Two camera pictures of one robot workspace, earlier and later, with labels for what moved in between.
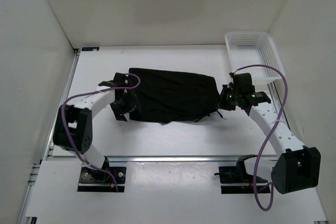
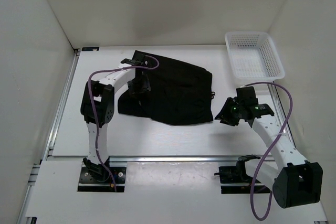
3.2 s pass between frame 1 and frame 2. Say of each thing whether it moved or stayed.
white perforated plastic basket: stayed
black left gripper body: moved
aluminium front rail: stayed
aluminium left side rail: stayed
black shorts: moved
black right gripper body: moved
